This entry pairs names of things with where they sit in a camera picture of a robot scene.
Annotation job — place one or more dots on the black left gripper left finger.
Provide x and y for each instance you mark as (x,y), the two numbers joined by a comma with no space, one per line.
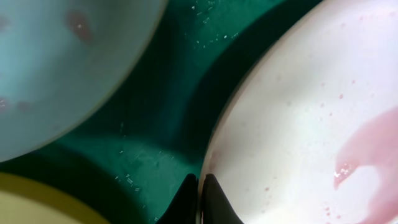
(183,207)

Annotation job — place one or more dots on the white plate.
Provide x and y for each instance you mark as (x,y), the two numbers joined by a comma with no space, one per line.
(310,136)

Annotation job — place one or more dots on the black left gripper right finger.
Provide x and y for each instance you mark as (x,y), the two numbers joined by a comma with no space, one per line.
(215,207)

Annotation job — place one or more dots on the light blue plate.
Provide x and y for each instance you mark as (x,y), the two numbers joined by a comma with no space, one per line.
(62,60)

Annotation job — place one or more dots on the yellow plate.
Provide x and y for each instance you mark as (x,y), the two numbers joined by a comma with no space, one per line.
(25,201)

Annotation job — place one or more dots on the teal plastic tray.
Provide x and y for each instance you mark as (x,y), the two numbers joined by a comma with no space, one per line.
(129,159)

